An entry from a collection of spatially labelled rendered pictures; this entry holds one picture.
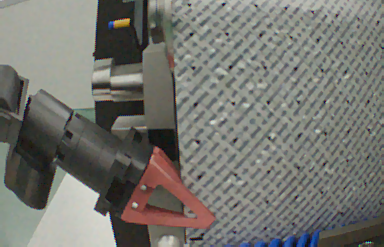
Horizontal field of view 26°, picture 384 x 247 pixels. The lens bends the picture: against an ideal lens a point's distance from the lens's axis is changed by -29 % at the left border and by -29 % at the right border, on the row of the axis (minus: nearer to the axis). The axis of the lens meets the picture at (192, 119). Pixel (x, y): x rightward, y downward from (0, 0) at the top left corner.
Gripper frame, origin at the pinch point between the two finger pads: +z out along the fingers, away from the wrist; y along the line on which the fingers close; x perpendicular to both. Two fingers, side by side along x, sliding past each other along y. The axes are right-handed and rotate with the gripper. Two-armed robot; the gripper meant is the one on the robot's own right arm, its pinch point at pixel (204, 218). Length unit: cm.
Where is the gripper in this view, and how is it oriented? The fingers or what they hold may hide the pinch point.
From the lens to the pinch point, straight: 90.8
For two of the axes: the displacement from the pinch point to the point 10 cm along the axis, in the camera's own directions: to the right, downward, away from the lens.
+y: -0.8, 2.1, -9.7
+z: 8.8, 4.7, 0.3
